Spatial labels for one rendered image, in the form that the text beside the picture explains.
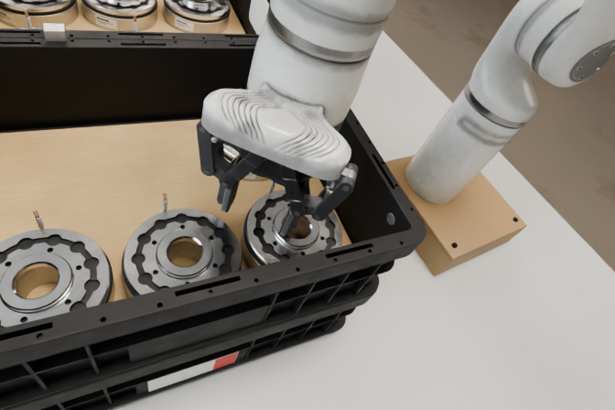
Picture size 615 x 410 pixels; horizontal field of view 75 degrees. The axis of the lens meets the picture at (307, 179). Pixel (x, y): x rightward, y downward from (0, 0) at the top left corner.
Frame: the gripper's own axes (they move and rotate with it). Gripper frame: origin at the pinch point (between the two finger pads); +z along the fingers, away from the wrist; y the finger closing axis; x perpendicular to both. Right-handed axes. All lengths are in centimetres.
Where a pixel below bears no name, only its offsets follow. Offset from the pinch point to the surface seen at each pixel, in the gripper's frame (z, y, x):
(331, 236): 1.9, -8.0, -1.6
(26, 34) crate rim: -4.4, 27.0, -5.5
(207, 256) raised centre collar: 1.5, 2.5, 6.0
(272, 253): 2.2, -2.9, 2.9
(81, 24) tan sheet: 5.5, 34.3, -22.8
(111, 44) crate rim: -4.6, 20.4, -8.7
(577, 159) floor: 81, -146, -179
